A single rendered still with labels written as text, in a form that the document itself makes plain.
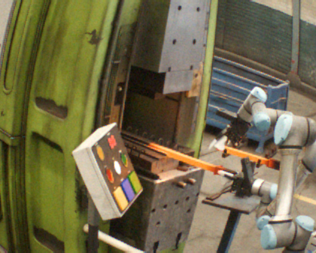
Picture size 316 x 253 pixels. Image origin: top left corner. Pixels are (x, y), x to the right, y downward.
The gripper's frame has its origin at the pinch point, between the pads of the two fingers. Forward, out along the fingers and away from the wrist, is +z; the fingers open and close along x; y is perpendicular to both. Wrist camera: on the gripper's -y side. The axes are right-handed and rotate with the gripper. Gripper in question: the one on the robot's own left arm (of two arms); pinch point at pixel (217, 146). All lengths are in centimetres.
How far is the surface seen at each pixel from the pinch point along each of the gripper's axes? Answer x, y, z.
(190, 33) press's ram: 2, -41, -28
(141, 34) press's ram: -17, -51, -20
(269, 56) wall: 755, -268, 233
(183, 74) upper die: 0.1, -31.6, -10.7
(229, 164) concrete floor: 277, -71, 166
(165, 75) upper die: -12.2, -32.0, -11.0
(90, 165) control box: -73, -6, -1
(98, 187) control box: -71, 1, 4
